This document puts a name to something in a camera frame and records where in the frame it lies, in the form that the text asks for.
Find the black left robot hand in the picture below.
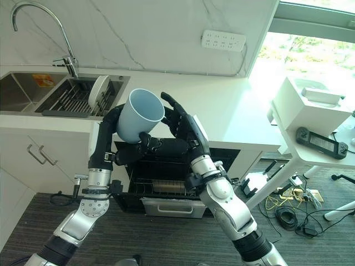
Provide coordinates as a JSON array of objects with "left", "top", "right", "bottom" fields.
[{"left": 88, "top": 104, "right": 156, "bottom": 170}]

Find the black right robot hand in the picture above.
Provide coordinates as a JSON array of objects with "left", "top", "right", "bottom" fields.
[{"left": 149, "top": 92, "right": 212, "bottom": 166}]

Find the light blue plastic cup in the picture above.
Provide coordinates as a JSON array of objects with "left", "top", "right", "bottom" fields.
[{"left": 115, "top": 88, "right": 166, "bottom": 144}]

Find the black built-in dishwasher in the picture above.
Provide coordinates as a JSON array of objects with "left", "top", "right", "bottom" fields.
[{"left": 111, "top": 139, "right": 241, "bottom": 220}]

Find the steel dishwasher drawer rack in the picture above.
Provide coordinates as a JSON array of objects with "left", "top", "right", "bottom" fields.
[{"left": 128, "top": 177, "right": 206, "bottom": 217}]

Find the metal dish drying rack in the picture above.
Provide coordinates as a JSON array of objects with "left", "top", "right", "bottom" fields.
[{"left": 41, "top": 79, "right": 112, "bottom": 117}]

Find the white round plate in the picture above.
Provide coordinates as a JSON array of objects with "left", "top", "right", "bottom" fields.
[{"left": 88, "top": 75, "right": 110, "bottom": 106}]

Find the orange sticker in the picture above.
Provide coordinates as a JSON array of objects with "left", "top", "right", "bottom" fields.
[{"left": 32, "top": 74, "right": 55, "bottom": 88}]

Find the stainless steel sink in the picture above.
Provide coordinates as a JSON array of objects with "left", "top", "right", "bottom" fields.
[{"left": 0, "top": 70, "right": 131, "bottom": 117}]

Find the black clamp tool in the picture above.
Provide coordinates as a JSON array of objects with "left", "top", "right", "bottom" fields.
[{"left": 261, "top": 160, "right": 287, "bottom": 178}]

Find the chrome gooseneck faucet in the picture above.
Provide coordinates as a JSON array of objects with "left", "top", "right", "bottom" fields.
[{"left": 11, "top": 0, "right": 79, "bottom": 79}]

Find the white box appliance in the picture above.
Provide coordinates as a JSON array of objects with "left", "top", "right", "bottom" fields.
[{"left": 266, "top": 75, "right": 353, "bottom": 155}]

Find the grey robot body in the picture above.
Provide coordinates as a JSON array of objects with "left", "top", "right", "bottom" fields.
[{"left": 115, "top": 255, "right": 143, "bottom": 266}]

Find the white floor power strip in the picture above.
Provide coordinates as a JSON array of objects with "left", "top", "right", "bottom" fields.
[{"left": 288, "top": 175, "right": 305, "bottom": 187}]

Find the white desk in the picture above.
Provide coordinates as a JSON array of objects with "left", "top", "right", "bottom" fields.
[{"left": 244, "top": 110, "right": 355, "bottom": 222}]

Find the black handheld controller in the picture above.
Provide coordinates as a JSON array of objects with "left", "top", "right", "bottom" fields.
[{"left": 295, "top": 126, "right": 349, "bottom": 160}]

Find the window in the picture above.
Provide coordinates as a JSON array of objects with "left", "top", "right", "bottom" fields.
[{"left": 249, "top": 0, "right": 355, "bottom": 85}]

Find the small cardboard box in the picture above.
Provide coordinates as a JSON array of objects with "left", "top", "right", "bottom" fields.
[{"left": 305, "top": 189, "right": 324, "bottom": 209}]

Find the black power adapter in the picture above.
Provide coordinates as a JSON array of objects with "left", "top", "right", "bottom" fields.
[{"left": 301, "top": 223, "right": 317, "bottom": 237}]

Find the silver cabinet handle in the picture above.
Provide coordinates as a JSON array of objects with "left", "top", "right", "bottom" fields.
[
  {"left": 27, "top": 144, "right": 48, "bottom": 165},
  {"left": 38, "top": 145, "right": 58, "bottom": 166}
]

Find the black robot wrist cable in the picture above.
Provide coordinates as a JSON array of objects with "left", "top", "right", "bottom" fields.
[{"left": 49, "top": 191, "right": 84, "bottom": 207}]

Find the white power strip cable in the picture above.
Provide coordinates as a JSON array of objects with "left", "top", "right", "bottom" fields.
[{"left": 235, "top": 44, "right": 251, "bottom": 79}]

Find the white wall power strip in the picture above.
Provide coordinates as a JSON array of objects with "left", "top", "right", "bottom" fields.
[{"left": 200, "top": 29, "right": 247, "bottom": 53}]

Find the yellow cable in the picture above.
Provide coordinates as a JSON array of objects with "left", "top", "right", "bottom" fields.
[{"left": 264, "top": 187, "right": 295, "bottom": 220}]

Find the black coiled cable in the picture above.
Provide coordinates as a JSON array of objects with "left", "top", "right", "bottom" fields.
[{"left": 274, "top": 206, "right": 300, "bottom": 230}]

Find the grey flat bracket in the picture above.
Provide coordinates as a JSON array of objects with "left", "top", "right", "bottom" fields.
[{"left": 301, "top": 86, "right": 347, "bottom": 105}]

